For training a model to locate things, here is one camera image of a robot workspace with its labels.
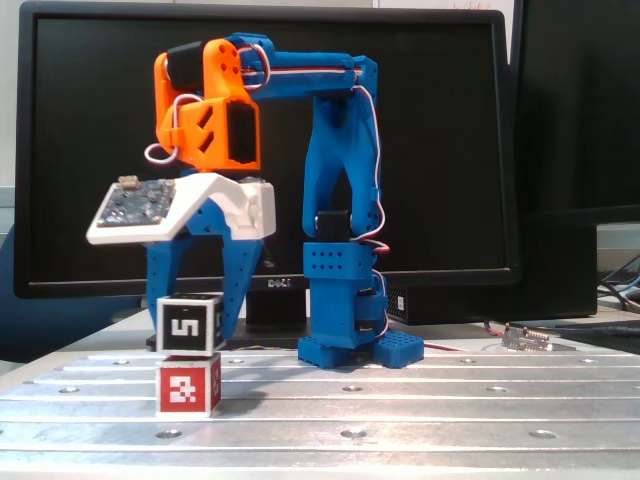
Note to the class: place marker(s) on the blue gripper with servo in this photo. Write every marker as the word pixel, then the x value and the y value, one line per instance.
pixel 216 222

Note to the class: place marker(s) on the black cube with number five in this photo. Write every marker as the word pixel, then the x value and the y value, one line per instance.
pixel 182 327

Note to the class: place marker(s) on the aluminium slotted base plate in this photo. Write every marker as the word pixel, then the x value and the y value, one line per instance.
pixel 320 410

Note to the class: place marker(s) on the black unbranded monitor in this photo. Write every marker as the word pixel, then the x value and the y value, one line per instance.
pixel 575 100

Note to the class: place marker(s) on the small circuit board with pins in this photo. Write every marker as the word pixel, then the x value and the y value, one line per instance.
pixel 525 341

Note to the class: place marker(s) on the black Dell monitor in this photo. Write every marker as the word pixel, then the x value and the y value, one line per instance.
pixel 100 150

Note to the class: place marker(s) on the black flat pad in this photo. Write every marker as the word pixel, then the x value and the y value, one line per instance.
pixel 610 345

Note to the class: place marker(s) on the white camera mount with board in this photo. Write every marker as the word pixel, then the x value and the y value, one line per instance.
pixel 200 187

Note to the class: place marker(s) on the red cube with white marker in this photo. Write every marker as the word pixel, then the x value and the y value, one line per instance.
pixel 182 390

